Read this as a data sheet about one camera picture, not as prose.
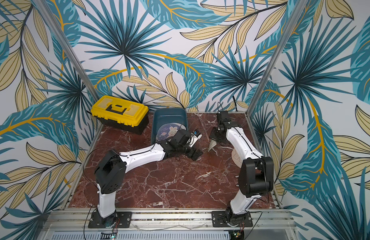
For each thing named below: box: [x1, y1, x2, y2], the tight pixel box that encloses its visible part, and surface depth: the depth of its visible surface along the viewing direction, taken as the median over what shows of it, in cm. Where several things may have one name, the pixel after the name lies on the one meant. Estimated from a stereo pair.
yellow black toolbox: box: [90, 95, 149, 135], surface depth 99 cm
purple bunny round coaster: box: [156, 122, 187, 142], surface depth 108 cm
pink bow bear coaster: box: [231, 148, 243, 169], surface depth 97 cm
